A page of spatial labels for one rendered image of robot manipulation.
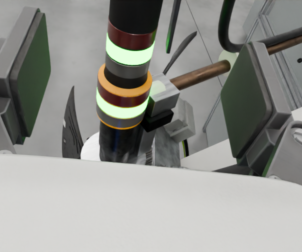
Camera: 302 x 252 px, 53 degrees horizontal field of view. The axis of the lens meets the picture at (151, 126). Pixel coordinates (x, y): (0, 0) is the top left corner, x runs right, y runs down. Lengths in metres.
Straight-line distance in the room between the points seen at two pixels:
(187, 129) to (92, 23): 2.49
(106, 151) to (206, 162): 0.50
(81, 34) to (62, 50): 0.30
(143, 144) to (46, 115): 2.00
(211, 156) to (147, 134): 0.48
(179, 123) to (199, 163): 0.11
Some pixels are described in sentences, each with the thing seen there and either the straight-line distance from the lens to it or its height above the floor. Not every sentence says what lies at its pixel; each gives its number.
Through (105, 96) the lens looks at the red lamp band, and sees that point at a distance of 0.24.
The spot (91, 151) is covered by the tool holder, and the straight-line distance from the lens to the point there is 0.33.
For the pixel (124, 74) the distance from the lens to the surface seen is 0.22.
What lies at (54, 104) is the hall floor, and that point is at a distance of 2.36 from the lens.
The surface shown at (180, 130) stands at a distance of 0.81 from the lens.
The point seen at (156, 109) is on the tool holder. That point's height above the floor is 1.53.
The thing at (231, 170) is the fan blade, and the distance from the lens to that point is 0.48.
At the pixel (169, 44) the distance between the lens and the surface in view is 0.22.
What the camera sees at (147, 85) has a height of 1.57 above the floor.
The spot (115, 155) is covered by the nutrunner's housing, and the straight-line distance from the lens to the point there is 0.30.
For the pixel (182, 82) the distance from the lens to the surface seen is 0.30.
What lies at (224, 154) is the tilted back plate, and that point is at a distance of 0.75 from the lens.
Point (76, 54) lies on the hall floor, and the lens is 2.79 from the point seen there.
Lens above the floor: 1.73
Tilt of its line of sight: 50 degrees down
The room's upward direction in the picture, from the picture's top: 15 degrees clockwise
